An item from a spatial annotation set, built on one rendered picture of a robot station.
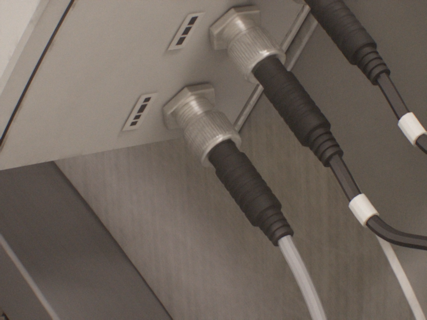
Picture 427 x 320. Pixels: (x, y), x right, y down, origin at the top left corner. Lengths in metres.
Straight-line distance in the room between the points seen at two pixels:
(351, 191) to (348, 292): 0.07
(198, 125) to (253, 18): 0.04
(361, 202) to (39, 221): 0.18
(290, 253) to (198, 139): 0.05
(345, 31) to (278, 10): 0.06
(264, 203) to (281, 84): 0.04
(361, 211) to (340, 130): 0.06
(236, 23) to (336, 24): 0.05
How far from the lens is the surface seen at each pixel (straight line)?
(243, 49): 0.82
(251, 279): 0.89
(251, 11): 0.83
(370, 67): 0.78
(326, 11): 0.79
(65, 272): 0.92
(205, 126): 0.84
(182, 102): 0.84
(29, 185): 0.95
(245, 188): 0.83
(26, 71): 0.78
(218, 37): 0.83
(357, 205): 0.79
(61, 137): 0.83
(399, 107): 0.78
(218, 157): 0.84
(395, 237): 0.79
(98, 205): 0.95
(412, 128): 0.77
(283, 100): 0.81
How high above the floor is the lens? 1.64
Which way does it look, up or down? 8 degrees down
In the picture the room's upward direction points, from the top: 3 degrees counter-clockwise
